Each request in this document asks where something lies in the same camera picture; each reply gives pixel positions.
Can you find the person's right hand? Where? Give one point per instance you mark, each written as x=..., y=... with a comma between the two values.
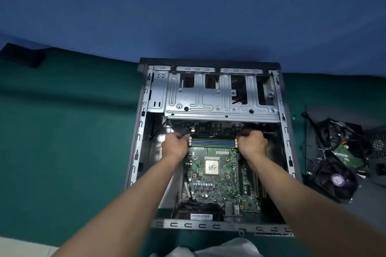
x=253, y=145

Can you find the person's left hand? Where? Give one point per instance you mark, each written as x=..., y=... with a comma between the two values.
x=175, y=147

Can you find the desktop computer case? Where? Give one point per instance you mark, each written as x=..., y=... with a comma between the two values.
x=141, y=145

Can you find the cluster of silver screws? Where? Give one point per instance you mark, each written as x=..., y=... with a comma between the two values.
x=294, y=116

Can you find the silver metal drive cage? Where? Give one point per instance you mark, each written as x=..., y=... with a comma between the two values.
x=211, y=106

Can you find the green motherboard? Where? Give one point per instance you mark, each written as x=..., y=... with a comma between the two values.
x=211, y=187

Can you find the black processor cooler fan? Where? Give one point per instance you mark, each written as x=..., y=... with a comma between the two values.
x=336, y=180

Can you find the hard drive with cables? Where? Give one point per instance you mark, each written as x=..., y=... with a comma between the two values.
x=349, y=154

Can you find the silver power supply unit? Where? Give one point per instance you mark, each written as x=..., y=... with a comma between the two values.
x=378, y=148

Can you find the black side panel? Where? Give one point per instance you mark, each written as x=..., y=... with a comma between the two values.
x=371, y=199

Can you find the person's right forearm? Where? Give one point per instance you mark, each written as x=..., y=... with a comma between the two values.
x=310, y=211

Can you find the person's left forearm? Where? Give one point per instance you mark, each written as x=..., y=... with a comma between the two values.
x=126, y=214

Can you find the person's white shirt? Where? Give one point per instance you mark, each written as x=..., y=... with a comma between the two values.
x=229, y=249

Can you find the green floor mat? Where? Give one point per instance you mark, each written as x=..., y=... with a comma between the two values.
x=60, y=145

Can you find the blue cloth curtain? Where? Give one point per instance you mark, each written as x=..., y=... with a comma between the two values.
x=181, y=9

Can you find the black flat base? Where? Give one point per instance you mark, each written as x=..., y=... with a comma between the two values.
x=22, y=55

